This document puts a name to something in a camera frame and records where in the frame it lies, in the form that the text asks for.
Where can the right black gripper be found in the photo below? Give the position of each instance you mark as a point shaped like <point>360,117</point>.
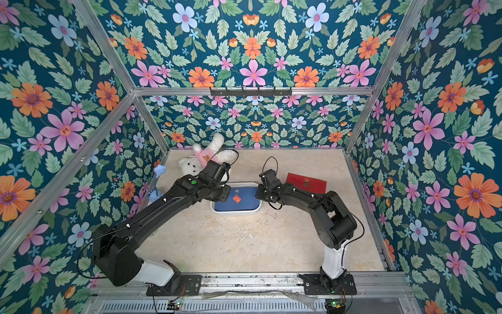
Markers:
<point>261,193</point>

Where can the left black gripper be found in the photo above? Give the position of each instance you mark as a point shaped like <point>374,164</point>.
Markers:
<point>226,191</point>

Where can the white plastic storage box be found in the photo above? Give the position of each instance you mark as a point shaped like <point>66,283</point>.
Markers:
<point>238,213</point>

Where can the navy blue envelope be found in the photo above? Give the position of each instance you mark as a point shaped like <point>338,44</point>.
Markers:
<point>240,199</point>

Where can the red envelope gold sticker back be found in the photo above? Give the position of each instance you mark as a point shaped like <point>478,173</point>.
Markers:
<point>309,184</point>

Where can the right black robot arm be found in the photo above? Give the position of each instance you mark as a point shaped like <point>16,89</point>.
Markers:
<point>333,222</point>

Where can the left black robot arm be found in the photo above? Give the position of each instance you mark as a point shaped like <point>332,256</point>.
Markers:
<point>114,251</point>

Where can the white teddy bear pink shirt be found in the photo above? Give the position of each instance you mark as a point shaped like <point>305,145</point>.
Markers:
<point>200,158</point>

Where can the small green circuit board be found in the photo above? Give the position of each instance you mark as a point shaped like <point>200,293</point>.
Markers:
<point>333,306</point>

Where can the black hook rail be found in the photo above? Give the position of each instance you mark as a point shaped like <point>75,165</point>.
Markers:
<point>244,92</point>

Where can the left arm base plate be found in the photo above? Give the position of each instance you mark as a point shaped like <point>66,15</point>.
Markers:
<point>184,284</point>

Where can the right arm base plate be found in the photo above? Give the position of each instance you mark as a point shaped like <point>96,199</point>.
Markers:
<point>317,284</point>

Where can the aluminium front rail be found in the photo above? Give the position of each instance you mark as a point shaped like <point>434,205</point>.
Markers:
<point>368,284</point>

